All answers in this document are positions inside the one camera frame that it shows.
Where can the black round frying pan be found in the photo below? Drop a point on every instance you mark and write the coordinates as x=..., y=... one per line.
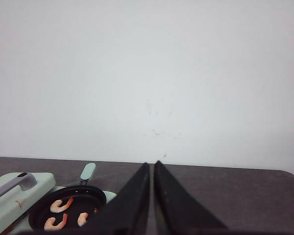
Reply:
x=87, y=198

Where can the orange shrimp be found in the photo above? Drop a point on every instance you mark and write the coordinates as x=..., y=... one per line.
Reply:
x=50, y=226
x=57, y=207
x=82, y=219

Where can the breakfast maker hinged lid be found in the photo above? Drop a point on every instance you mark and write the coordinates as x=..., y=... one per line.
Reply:
x=16, y=202

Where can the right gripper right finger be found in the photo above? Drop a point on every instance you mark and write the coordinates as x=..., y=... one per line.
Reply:
x=176, y=211

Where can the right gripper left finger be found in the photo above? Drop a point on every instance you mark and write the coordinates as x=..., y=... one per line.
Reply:
x=127, y=213

